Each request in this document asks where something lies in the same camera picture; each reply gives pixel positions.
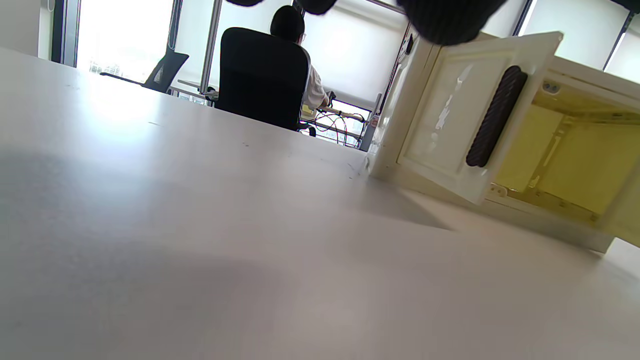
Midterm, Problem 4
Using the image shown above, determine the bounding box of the person's left hand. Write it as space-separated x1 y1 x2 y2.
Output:
225 0 640 46

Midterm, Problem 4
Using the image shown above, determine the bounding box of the cream cabinet door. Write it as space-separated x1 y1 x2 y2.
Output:
597 192 640 249
397 31 564 206

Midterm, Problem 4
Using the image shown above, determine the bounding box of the cream plastic cabinet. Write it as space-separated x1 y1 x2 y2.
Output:
365 31 640 253

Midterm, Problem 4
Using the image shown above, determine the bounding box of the black high-back office chair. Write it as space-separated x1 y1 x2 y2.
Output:
214 27 317 137

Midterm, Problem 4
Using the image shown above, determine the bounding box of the black mesh office chair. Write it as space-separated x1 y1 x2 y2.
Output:
99 50 190 95

